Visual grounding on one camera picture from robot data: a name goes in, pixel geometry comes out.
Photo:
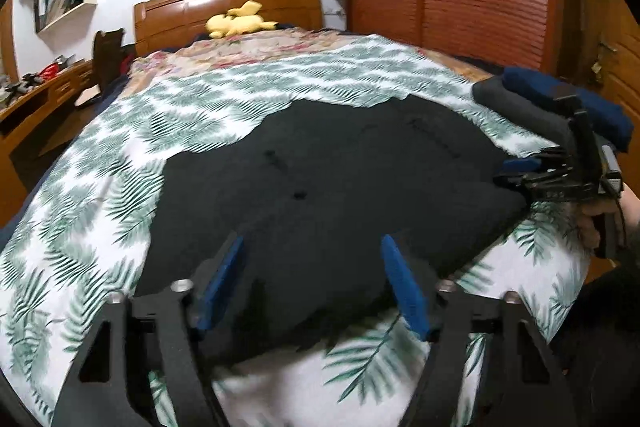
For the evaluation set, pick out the red item on desk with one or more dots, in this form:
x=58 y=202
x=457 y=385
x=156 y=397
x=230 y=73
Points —
x=52 y=71

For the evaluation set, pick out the person's right forearm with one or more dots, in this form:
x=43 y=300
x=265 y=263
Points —
x=610 y=332

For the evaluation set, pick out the floral quilt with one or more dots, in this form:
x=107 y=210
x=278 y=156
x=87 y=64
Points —
x=200 y=57

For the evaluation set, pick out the folded grey clothes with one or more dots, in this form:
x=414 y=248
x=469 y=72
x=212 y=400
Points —
x=515 y=107

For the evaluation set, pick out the wooden window frame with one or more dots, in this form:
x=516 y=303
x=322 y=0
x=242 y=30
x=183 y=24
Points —
x=6 y=42

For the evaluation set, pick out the person's right hand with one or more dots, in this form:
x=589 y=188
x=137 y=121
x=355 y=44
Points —
x=592 y=224

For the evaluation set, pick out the yellow plush toy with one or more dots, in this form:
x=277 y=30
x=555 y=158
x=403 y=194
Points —
x=237 y=24

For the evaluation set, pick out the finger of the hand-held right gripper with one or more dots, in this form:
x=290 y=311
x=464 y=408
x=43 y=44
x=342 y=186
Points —
x=515 y=181
x=522 y=165

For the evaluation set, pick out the wooden bed headboard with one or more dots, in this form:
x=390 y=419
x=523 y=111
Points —
x=200 y=4

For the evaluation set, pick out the dark wooden chair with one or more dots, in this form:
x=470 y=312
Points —
x=107 y=57

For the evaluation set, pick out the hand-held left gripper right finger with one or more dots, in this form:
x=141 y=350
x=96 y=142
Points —
x=405 y=282

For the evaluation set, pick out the bed with leaf-print cover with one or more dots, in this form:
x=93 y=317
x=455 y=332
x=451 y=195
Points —
x=100 y=187

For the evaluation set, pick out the folded navy clothes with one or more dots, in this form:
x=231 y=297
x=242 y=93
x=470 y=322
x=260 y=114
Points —
x=610 y=122

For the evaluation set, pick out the navy bed sheet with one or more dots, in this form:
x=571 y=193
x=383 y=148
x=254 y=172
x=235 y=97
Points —
x=97 y=111

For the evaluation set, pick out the wooden desk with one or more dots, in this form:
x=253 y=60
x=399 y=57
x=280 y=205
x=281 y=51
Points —
x=35 y=107

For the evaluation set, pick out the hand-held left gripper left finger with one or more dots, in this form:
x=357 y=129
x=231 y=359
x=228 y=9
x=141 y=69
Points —
x=220 y=277

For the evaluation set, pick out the black jacket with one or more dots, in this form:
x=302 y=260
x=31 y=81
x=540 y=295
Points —
x=325 y=187

